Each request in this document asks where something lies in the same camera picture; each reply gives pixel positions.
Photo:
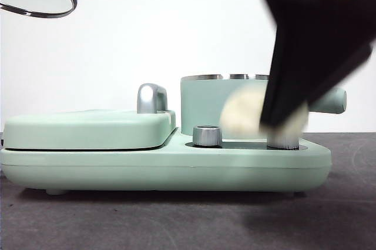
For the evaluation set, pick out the silver control knob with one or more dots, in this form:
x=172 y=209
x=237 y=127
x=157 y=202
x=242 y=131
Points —
x=207 y=136
x=286 y=142

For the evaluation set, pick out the mint green breakfast machine base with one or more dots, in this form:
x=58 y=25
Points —
x=176 y=170

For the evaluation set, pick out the smooth white steamed bun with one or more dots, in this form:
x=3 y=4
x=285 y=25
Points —
x=241 y=114

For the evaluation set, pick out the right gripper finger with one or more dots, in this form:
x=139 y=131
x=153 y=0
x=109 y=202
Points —
x=305 y=56

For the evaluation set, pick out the mint green grill lid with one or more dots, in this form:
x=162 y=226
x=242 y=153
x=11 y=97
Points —
x=88 y=129

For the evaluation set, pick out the black control panel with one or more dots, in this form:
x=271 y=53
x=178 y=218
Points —
x=243 y=145

